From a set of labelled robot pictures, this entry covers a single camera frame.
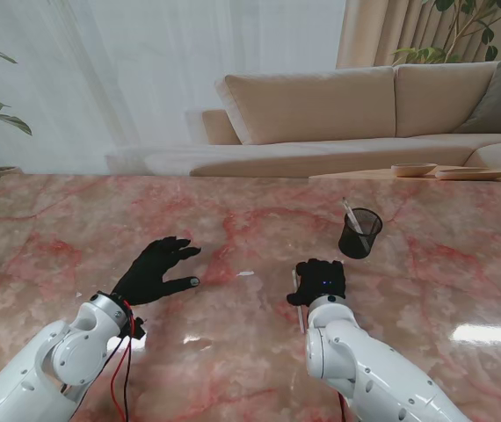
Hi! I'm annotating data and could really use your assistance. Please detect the tall green leafy plant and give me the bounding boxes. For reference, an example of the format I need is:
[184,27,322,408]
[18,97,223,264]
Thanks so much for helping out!
[392,0,501,66]

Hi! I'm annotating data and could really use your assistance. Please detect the sheer white curtain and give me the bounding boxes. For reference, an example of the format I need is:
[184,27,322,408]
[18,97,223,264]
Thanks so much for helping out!
[0,0,348,175]

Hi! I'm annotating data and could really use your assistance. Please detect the left arm red black cables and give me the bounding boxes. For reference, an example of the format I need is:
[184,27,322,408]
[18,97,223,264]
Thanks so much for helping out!
[74,301,146,422]

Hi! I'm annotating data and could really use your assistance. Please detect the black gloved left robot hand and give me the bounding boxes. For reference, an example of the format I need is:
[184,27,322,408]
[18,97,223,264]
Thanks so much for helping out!
[109,236,202,307]

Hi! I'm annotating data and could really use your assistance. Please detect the beige curtain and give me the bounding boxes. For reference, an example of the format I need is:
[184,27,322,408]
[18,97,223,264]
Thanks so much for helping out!
[336,0,501,70]

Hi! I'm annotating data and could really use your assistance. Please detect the black mesh brush holder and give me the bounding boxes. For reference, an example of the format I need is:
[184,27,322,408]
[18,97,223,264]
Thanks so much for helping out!
[337,207,384,260]

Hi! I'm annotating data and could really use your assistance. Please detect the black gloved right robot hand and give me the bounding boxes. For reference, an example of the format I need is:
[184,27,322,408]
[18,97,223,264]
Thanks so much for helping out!
[286,258,348,308]

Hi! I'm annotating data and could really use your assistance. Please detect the beige sofa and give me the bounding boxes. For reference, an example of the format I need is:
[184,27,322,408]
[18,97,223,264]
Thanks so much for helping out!
[105,58,501,179]

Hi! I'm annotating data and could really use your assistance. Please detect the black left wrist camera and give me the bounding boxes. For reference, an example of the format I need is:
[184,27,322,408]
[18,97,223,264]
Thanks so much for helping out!
[127,316,149,342]

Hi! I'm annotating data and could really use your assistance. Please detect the white straw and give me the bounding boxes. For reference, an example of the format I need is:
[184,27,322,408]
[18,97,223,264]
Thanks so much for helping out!
[291,268,307,335]
[341,196,363,234]
[350,210,371,254]

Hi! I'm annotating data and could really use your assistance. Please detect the wooden coffee table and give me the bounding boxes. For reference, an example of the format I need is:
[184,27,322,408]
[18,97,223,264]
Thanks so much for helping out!
[309,168,501,197]

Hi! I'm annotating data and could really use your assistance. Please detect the wooden bowl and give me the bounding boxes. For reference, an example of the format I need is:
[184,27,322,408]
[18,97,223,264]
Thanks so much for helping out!
[390,162,439,178]

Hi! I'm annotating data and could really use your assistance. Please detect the flat wooden tray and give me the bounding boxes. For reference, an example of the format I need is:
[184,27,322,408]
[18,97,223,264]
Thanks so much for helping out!
[434,166,501,181]

